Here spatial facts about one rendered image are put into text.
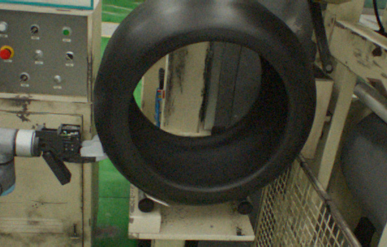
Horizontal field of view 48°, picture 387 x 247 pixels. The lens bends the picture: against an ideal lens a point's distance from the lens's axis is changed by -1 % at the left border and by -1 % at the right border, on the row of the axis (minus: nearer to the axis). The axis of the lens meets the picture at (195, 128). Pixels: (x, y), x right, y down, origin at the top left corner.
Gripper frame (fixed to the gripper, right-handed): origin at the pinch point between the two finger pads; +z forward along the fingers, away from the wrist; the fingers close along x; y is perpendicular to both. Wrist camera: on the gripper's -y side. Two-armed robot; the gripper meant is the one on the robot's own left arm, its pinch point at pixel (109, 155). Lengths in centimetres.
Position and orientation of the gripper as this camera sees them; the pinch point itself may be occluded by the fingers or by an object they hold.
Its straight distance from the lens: 125.5
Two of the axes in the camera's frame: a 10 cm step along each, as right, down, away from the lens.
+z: 9.9, 0.7, 1.5
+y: 1.3, -8.9, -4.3
